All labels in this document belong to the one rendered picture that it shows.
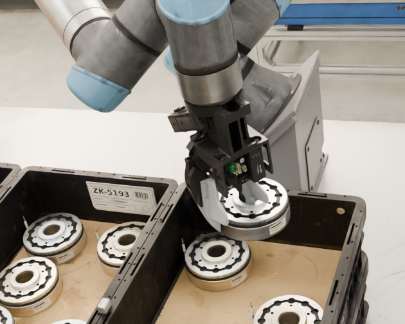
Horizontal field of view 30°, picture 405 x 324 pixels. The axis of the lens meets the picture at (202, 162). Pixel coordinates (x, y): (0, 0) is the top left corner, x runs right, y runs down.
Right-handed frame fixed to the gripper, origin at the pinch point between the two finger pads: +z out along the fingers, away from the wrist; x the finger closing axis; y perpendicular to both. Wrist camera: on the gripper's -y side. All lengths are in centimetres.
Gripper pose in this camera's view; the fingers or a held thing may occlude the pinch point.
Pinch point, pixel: (229, 211)
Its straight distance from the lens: 103.2
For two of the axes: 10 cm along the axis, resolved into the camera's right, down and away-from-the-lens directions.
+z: 1.8, 8.0, 5.8
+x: 8.4, -4.3, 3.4
